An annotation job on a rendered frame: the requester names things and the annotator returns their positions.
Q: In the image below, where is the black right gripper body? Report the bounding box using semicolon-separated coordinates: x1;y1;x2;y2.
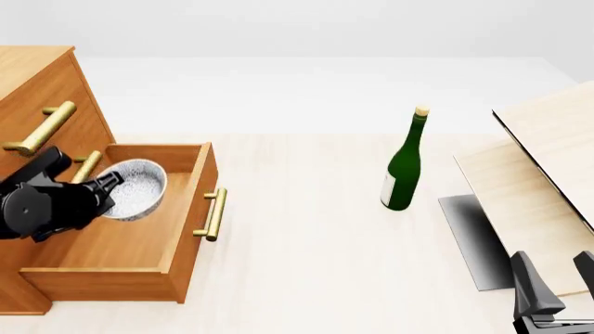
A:
511;311;594;334

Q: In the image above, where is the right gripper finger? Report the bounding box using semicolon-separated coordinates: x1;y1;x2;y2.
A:
510;250;567;320
572;250;594;284

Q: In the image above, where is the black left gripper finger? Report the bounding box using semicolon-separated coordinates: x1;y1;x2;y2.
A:
94;171;125;197

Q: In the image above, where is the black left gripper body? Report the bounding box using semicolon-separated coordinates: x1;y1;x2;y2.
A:
76;182;117;224

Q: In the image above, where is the black patterned bowl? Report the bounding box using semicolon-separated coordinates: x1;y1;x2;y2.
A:
98;159;168;222

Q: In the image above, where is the open wooden drawer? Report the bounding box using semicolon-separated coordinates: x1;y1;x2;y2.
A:
19;141;219;305

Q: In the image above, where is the wooden cabinet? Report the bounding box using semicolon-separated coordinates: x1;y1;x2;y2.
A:
0;45;117;316

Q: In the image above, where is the pale wooden rack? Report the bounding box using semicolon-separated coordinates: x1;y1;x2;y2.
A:
453;80;594;298

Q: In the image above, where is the green wine bottle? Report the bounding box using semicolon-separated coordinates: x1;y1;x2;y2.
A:
380;105;431;212

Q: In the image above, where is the short brass drawer handle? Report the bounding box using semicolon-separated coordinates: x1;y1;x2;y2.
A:
70;149;103;185

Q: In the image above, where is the wooden drawer with short handle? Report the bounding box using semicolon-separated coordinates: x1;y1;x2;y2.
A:
55;117;117;186

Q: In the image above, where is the long brass drawer handle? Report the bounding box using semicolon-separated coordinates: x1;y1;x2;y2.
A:
2;100;78;157

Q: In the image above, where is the wooden drawer with long handle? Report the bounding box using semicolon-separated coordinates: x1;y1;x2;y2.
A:
0;58;107;164

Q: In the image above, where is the brass handle of open drawer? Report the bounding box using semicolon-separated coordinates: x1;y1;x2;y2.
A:
192;186;228;242

